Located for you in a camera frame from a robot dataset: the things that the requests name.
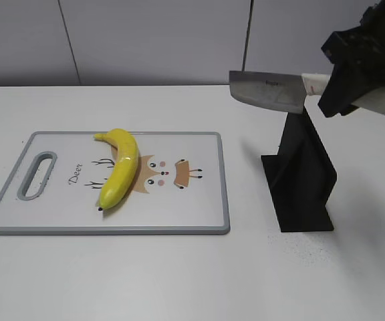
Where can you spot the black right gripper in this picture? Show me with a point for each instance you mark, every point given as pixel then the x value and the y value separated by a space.
pixel 358 56

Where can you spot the white-handled kitchen knife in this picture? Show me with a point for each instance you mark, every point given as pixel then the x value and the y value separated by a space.
pixel 287 93

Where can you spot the yellow plastic banana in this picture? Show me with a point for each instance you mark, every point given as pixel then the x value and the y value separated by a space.
pixel 125 167

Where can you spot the black knife stand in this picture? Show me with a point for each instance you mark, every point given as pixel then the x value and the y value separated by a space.
pixel 301 177

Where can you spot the white deer cutting board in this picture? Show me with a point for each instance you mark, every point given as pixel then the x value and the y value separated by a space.
pixel 179 188

